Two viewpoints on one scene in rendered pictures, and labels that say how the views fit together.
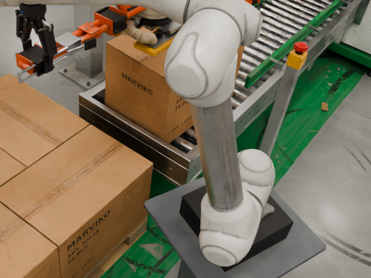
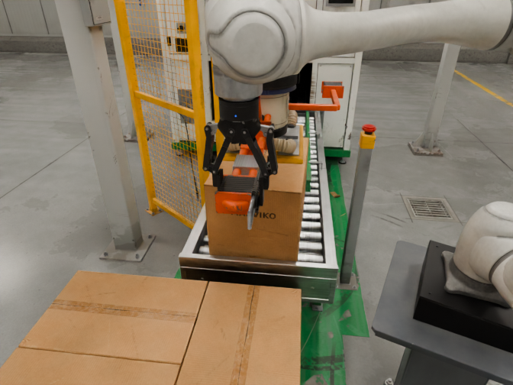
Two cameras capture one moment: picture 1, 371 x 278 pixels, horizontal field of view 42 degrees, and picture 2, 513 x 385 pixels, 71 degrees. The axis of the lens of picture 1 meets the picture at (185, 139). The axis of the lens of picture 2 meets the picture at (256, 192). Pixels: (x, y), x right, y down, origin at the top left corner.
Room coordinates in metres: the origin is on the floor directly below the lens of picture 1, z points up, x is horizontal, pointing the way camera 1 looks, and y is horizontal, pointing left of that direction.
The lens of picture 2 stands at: (0.57, 0.72, 1.65)
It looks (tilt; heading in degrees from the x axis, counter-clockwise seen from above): 30 degrees down; 338
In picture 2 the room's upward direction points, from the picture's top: straight up
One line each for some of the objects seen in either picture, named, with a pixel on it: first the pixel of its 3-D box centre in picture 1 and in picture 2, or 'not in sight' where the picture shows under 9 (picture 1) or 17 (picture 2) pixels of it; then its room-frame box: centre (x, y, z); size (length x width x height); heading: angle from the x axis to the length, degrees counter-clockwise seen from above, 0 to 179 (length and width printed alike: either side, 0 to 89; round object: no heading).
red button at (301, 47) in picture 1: (300, 48); (369, 129); (1.97, -0.45, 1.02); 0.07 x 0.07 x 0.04
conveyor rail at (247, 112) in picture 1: (291, 70); (320, 169); (2.58, -0.58, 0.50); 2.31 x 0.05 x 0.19; 151
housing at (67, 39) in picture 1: (67, 44); (246, 168); (1.33, 0.44, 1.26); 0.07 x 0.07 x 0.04; 62
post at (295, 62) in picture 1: (272, 130); (354, 216); (1.97, -0.45, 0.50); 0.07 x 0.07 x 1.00; 61
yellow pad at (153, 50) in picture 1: (169, 30); (289, 137); (1.69, 0.14, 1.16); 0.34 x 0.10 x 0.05; 152
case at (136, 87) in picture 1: (175, 71); (262, 194); (2.00, 0.11, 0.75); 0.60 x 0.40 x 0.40; 148
